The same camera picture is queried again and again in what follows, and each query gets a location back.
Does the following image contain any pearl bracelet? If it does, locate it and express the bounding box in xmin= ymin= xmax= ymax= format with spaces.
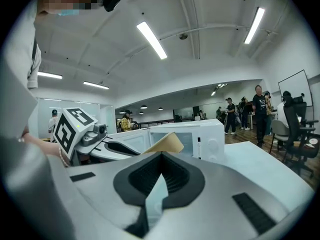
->
xmin=58 ymin=146 xmax=70 ymax=168

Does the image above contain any blue face mask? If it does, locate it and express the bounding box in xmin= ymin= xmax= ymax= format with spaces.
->
xmin=57 ymin=8 xmax=80 ymax=17

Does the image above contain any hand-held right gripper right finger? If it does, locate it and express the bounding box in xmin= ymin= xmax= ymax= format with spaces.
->
xmin=148 ymin=151 xmax=293 ymax=240

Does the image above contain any round black white cushion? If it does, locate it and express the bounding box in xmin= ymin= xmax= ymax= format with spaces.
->
xmin=303 ymin=136 xmax=320 ymax=150

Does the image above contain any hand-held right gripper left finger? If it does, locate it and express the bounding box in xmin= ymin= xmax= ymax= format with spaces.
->
xmin=48 ymin=151 xmax=163 ymax=240

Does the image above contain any light blue tablecloth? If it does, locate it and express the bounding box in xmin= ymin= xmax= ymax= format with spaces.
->
xmin=146 ymin=140 xmax=315 ymax=225

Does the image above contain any black shoulder strap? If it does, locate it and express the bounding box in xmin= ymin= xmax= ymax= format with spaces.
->
xmin=31 ymin=37 xmax=38 ymax=72

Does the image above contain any long ceiling light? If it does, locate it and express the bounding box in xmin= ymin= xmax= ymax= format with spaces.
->
xmin=136 ymin=21 xmax=168 ymax=60
xmin=243 ymin=6 xmax=266 ymax=45
xmin=37 ymin=71 xmax=63 ymax=80
xmin=83 ymin=81 xmax=110 ymax=90

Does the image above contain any person's white shirt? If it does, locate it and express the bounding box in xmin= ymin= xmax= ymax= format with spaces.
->
xmin=4 ymin=0 xmax=43 ymax=90

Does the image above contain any black mesh office chair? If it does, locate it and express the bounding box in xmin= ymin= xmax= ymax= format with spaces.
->
xmin=282 ymin=100 xmax=320 ymax=179

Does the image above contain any person's left forearm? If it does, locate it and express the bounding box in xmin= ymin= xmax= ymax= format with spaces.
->
xmin=22 ymin=131 xmax=66 ymax=167

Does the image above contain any black metal railing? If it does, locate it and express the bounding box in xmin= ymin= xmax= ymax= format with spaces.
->
xmin=138 ymin=118 xmax=196 ymax=130

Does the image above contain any grey chair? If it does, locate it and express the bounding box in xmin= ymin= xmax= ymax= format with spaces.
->
xmin=270 ymin=118 xmax=290 ymax=152

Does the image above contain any left gripper fisheye camera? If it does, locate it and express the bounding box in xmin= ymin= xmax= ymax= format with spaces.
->
xmin=81 ymin=123 xmax=109 ymax=148

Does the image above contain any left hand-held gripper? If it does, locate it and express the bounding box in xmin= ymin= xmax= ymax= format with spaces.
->
xmin=52 ymin=107 xmax=143 ymax=167

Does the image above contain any black-framed whiteboard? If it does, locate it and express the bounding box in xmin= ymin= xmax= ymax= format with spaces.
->
xmin=277 ymin=69 xmax=314 ymax=107

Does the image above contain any white microwave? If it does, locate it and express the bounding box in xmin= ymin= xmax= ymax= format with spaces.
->
xmin=108 ymin=118 xmax=226 ymax=164

